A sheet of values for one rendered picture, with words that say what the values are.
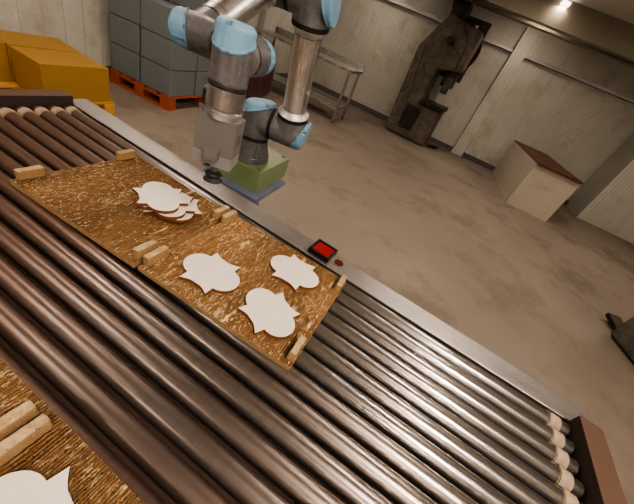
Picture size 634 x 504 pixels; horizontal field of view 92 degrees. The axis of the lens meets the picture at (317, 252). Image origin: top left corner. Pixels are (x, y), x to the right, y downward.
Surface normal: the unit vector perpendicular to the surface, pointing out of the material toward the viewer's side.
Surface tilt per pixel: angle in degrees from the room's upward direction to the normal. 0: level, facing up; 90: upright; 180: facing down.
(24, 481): 0
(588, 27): 90
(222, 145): 90
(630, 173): 90
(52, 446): 0
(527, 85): 90
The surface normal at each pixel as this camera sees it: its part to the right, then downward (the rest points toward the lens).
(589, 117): -0.36, 0.46
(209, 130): -0.09, 0.58
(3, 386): 0.33, -0.75
